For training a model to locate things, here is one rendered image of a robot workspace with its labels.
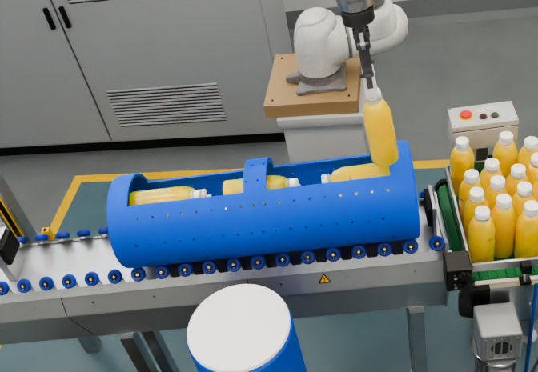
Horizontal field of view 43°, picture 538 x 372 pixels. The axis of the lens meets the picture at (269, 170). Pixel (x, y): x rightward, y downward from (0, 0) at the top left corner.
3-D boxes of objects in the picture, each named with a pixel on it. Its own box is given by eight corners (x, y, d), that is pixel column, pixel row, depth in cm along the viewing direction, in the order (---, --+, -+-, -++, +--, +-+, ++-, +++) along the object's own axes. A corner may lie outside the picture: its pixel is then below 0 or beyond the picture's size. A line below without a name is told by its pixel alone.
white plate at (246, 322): (305, 295, 184) (306, 298, 185) (214, 274, 195) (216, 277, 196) (264, 385, 166) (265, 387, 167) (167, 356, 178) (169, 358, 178)
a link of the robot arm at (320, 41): (295, 59, 256) (285, 6, 242) (343, 49, 256) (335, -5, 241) (302, 83, 244) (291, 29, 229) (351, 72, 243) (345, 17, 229)
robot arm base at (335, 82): (288, 69, 262) (286, 57, 259) (346, 62, 259) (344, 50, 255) (286, 98, 249) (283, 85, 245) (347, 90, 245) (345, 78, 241)
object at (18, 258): (18, 258, 231) (-2, 227, 221) (30, 257, 230) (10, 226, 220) (10, 282, 223) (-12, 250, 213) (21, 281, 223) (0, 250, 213)
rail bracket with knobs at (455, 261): (441, 270, 199) (441, 246, 192) (467, 268, 198) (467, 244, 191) (447, 298, 191) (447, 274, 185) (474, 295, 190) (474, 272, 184)
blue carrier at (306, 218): (145, 219, 230) (117, 156, 212) (409, 190, 218) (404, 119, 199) (130, 288, 209) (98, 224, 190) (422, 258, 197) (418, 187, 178)
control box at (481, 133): (447, 132, 227) (447, 107, 221) (509, 125, 224) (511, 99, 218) (452, 152, 220) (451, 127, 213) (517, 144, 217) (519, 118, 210)
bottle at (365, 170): (393, 184, 205) (331, 191, 207) (390, 161, 205) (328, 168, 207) (394, 185, 198) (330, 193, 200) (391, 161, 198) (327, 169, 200)
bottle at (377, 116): (399, 163, 179) (388, 102, 169) (372, 167, 181) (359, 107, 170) (398, 148, 185) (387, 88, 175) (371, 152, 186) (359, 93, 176)
